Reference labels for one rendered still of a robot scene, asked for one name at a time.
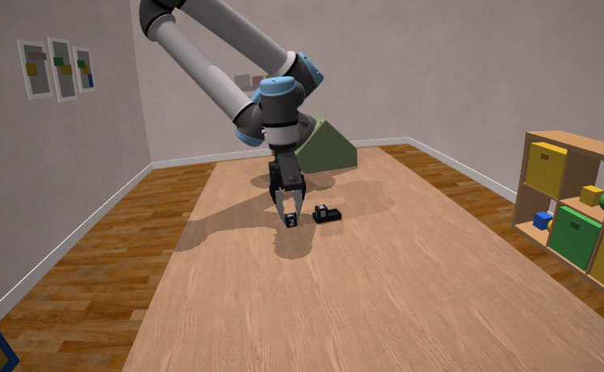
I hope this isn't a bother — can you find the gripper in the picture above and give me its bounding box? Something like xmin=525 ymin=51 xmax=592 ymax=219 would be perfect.
xmin=269 ymin=142 xmax=306 ymax=223

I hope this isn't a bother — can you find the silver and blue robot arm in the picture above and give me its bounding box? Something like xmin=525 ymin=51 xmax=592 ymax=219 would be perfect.
xmin=139 ymin=0 xmax=324 ymax=192

